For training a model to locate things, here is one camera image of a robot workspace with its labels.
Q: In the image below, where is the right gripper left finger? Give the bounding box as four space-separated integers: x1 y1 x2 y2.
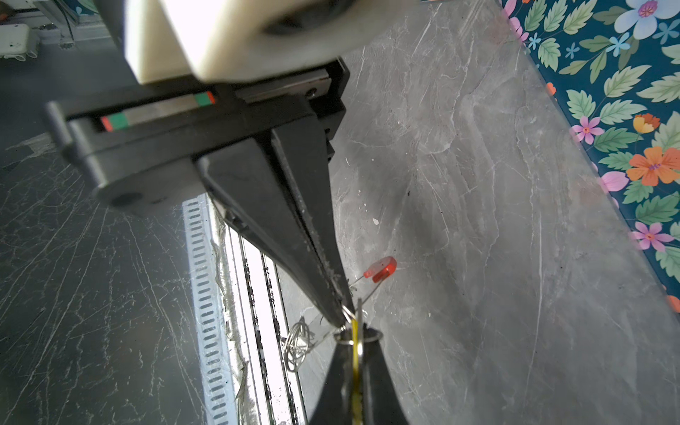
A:
309 331 353 425

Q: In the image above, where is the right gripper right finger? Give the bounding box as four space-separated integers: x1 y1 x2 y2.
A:
361 328 408 425

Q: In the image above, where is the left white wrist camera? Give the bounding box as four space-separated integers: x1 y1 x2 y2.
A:
122 1 416 84

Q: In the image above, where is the keyring with coloured keys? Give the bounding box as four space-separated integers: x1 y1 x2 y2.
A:
282 256 398 424

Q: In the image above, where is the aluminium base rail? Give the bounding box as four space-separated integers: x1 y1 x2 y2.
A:
182 195 324 424

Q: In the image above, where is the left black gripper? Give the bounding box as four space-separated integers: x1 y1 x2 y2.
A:
44 59 355 327

